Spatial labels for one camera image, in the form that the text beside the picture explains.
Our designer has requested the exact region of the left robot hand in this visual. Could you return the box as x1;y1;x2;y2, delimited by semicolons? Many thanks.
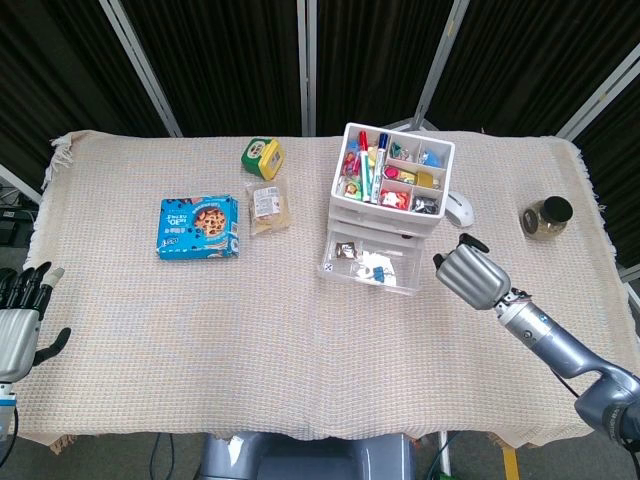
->
0;260;72;382

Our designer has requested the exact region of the clear snack packet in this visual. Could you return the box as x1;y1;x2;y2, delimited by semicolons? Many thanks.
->
245;181;291;236

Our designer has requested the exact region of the red marker pen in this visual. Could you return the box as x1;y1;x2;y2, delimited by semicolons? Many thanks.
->
349;128;370;174

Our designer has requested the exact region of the white computer mouse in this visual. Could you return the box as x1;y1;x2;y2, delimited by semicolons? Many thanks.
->
444;190;475;229

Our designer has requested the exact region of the glass jar black lid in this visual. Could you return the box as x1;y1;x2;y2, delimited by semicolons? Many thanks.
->
522;196;574;241

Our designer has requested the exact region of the blue cookie box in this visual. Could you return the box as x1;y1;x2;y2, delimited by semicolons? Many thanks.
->
158;195;240;261

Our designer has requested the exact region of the beige woven tablecloth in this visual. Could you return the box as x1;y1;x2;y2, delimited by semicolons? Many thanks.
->
24;129;640;449

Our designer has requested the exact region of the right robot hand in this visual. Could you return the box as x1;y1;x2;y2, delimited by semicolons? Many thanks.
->
432;233;512;311

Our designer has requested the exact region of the brass padlock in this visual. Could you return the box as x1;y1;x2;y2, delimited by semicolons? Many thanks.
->
414;169;445;189

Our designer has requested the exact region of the grey metal screen post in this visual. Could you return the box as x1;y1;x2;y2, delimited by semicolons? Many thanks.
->
557;42;640;141
296;0;318;136
98;0;183;137
414;0;471;129

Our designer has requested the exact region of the grey robot torso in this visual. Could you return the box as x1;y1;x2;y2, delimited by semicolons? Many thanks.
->
199;432;416;480

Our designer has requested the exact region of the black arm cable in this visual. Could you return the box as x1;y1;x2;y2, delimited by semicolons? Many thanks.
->
549;367;584;401

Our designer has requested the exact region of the green marker pen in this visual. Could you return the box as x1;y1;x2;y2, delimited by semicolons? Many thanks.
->
360;148;377;201

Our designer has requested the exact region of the green and yellow tin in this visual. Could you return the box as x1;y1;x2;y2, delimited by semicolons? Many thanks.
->
240;137;285;182

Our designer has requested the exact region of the white desktop drawer organizer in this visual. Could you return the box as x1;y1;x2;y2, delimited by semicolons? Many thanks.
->
327;120;456;251

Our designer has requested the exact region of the blue marker pen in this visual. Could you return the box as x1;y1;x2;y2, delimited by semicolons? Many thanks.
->
372;131;390;203

